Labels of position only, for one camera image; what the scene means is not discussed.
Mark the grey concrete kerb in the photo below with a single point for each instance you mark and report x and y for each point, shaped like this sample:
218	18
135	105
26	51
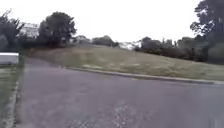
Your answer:
150	77

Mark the white low wall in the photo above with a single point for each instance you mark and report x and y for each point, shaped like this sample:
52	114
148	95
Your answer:
9	58

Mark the grass verge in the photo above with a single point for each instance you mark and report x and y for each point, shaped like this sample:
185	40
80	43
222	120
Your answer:
6	83

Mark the distant bush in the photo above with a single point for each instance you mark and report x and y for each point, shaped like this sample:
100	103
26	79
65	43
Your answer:
104	41

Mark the grey asphalt road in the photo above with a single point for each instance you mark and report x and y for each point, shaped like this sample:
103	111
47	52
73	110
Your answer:
100	100

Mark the row of bushes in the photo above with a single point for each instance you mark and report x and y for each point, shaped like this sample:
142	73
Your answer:
173	48

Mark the grass slope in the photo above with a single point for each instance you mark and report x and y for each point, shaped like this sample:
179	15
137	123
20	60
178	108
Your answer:
126	60

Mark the large dark tree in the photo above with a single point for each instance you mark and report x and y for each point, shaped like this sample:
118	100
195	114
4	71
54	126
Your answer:
56	29

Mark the white building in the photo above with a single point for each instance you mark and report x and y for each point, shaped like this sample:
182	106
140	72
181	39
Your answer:
30	30

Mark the tall dark tree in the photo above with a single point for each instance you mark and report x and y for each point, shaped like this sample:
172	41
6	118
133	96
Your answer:
210	20

